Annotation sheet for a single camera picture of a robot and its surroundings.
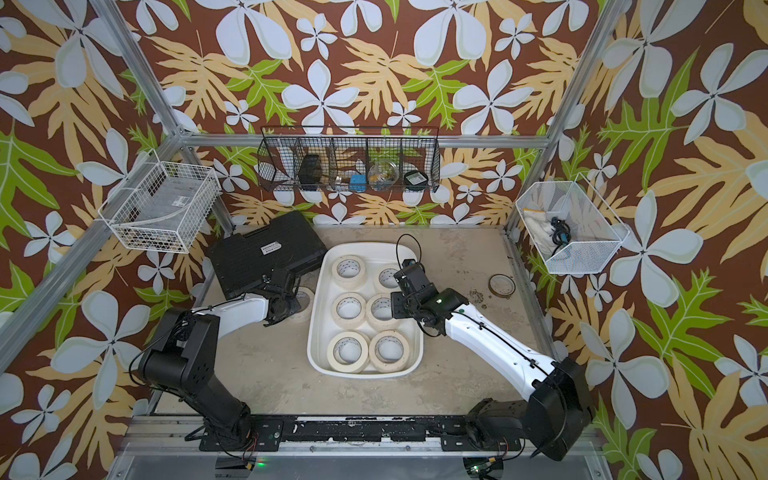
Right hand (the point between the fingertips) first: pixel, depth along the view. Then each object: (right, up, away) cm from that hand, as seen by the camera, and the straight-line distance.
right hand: (397, 300), depth 82 cm
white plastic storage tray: (-23, -9, +8) cm, 26 cm away
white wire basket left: (-65, +26, -2) cm, 70 cm away
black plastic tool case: (-53, +10, +20) cm, 58 cm away
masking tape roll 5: (-14, -16, +5) cm, 22 cm away
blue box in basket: (-12, +36, +11) cm, 39 cm away
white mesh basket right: (+50, +21, +2) cm, 54 cm away
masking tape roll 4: (-5, -6, +13) cm, 15 cm away
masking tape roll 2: (-29, -1, +14) cm, 32 cm away
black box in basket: (-28, +40, +16) cm, 52 cm away
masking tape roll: (-16, +6, +23) cm, 29 cm away
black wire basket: (-15, +45, +15) cm, 50 cm away
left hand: (-34, -3, +15) cm, 37 cm away
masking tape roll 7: (-15, -5, +13) cm, 21 cm away
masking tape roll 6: (-2, -16, +5) cm, 17 cm away
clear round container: (-4, +38, +11) cm, 40 cm away
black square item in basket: (+7, +37, +13) cm, 40 cm away
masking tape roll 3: (-3, +4, +21) cm, 22 cm away
